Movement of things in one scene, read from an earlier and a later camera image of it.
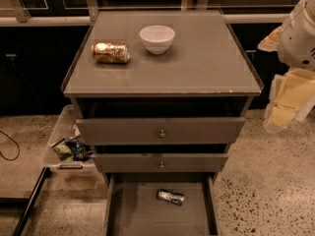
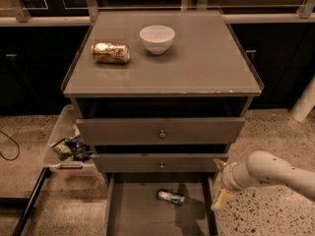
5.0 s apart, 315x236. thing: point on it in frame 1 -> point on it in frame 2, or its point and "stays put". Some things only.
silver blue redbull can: [170, 196] stays put
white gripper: [296, 39] -> [227, 177]
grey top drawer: [160, 130] stays put
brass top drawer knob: [161, 134] stays put
